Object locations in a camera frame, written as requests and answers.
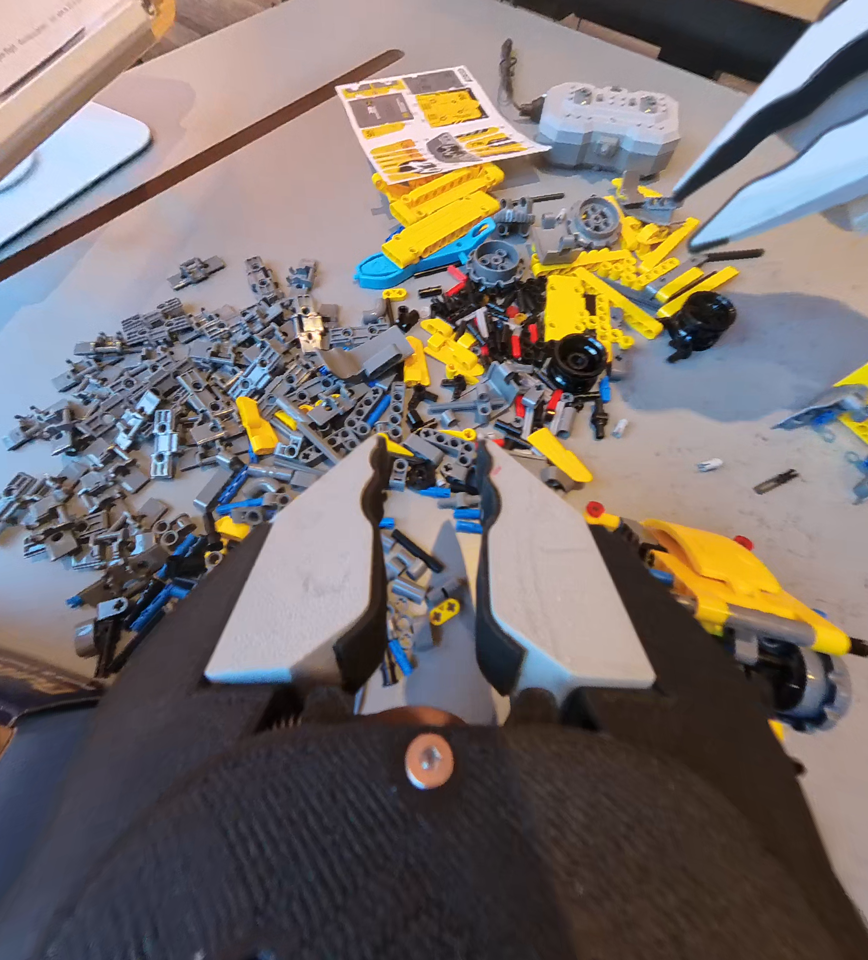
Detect yellow grey sticker sheet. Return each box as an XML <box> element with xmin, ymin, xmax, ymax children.
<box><xmin>335</xmin><ymin>66</ymin><xmax>547</xmax><ymax>185</ymax></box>

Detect stack of yellow holed panels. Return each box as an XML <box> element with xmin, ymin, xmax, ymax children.
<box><xmin>371</xmin><ymin>163</ymin><xmax>506</xmax><ymax>264</ymax></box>

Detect pile of grey bricks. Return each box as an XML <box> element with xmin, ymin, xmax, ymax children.
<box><xmin>66</xmin><ymin>191</ymin><xmax>742</xmax><ymax>684</ymax></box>

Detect grey and yellow brick assembly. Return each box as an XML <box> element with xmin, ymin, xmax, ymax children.
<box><xmin>773</xmin><ymin>386</ymin><xmax>868</xmax><ymax>505</ymax></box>

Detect grey desk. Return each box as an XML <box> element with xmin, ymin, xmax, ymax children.
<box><xmin>0</xmin><ymin>0</ymin><xmax>868</xmax><ymax>960</ymax></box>

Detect black toothed wheel hub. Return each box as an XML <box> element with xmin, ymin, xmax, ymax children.
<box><xmin>550</xmin><ymin>335</ymin><xmax>606</xmax><ymax>391</ymax></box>

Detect small dark grey gear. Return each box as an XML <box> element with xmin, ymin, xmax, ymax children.
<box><xmin>497</xmin><ymin>196</ymin><xmax>540</xmax><ymax>237</ymax></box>

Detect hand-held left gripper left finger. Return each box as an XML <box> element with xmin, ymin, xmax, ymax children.
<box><xmin>203</xmin><ymin>435</ymin><xmax>390</xmax><ymax>695</ymax></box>

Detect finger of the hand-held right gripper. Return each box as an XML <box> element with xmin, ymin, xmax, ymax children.
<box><xmin>672</xmin><ymin>0</ymin><xmax>868</xmax><ymax>199</ymax></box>
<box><xmin>691</xmin><ymin>52</ymin><xmax>868</xmax><ymax>252</ymax></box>

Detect yellow black brick vehicle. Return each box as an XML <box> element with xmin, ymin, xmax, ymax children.
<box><xmin>584</xmin><ymin>498</ymin><xmax>868</xmax><ymax>735</ymax></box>

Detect grey remote controller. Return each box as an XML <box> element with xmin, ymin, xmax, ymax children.
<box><xmin>535</xmin><ymin>81</ymin><xmax>682</xmax><ymax>175</ymax></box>

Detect pile of grey track links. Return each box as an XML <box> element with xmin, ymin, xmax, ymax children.
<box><xmin>0</xmin><ymin>255</ymin><xmax>375</xmax><ymax>586</ymax></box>

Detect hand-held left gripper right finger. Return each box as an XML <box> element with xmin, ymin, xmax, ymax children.
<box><xmin>475</xmin><ymin>438</ymin><xmax>658</xmax><ymax>697</ymax></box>

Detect long flat yellow beam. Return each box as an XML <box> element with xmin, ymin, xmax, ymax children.
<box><xmin>632</xmin><ymin>217</ymin><xmax>701</xmax><ymax>290</ymax></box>

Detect black toy wheel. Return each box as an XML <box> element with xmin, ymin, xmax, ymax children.
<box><xmin>662</xmin><ymin>291</ymin><xmax>737</xmax><ymax>361</ymax></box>

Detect long yellow holed liftarm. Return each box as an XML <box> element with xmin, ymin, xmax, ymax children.
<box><xmin>591</xmin><ymin>270</ymin><xmax>666</xmax><ymax>342</ymax></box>

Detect small yellow curved panel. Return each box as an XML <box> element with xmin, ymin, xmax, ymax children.
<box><xmin>235</xmin><ymin>396</ymin><xmax>279</xmax><ymax>455</ymax></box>

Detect grey curved panel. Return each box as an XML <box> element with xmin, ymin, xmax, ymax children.
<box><xmin>614</xmin><ymin>171</ymin><xmax>678</xmax><ymax>222</ymax></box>

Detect thin black cable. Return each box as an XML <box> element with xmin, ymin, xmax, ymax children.
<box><xmin>497</xmin><ymin>39</ymin><xmax>540</xmax><ymax>121</ymax></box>

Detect blue brick separator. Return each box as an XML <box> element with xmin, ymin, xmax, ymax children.
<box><xmin>353</xmin><ymin>217</ymin><xmax>496</xmax><ymax>292</ymax></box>

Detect dark blue cardboard box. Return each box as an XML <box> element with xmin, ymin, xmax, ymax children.
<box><xmin>0</xmin><ymin>633</ymin><xmax>101</xmax><ymax>727</ymax></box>

